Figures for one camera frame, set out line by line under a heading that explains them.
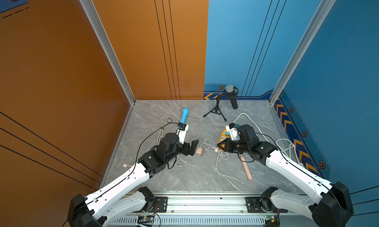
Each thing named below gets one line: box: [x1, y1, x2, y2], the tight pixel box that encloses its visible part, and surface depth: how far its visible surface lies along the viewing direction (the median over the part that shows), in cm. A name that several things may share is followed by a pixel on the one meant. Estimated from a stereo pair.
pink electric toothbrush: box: [239, 153, 253, 181], surface depth 84 cm
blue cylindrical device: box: [180, 106, 190, 124], surface depth 110 cm
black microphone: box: [224, 84, 239, 110], surface depth 96 cm
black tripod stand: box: [203, 93, 228, 122], surface depth 108 cm
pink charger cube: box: [195, 147, 204, 156], surface depth 92 cm
